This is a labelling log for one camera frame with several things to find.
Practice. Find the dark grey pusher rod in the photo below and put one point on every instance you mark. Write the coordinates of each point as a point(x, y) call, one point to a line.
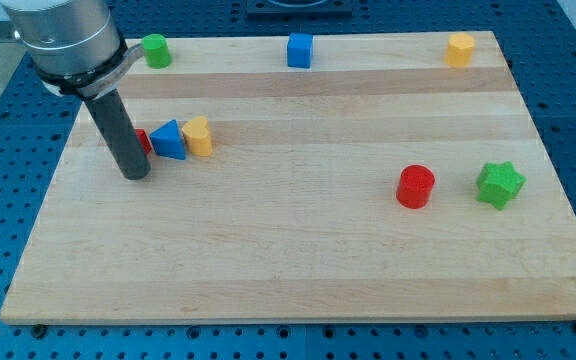
point(114, 124)

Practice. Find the yellow heart block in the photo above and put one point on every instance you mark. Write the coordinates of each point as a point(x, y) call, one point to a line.
point(198, 136)

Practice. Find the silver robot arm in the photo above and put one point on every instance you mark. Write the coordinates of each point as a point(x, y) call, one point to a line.
point(78, 50)

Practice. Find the small red block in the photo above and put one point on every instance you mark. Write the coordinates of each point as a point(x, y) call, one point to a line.
point(144, 140)

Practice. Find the blue triangle block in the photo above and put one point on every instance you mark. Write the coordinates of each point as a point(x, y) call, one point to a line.
point(168, 142)

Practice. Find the green cylinder block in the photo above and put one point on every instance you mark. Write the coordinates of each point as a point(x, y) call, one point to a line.
point(156, 51)

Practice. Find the blue cube block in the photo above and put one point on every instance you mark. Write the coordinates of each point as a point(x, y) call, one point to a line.
point(299, 50)

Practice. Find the wooden board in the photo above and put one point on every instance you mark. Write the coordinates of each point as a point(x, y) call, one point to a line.
point(294, 218)

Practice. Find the red cylinder block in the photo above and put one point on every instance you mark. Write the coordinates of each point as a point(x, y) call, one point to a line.
point(415, 186)

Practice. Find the yellow hexagon block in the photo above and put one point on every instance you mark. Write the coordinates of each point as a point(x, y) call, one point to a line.
point(460, 48)

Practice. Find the green star block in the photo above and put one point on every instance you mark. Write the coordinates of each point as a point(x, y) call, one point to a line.
point(499, 183)

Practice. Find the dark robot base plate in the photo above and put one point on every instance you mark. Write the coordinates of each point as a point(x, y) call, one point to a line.
point(262, 8)

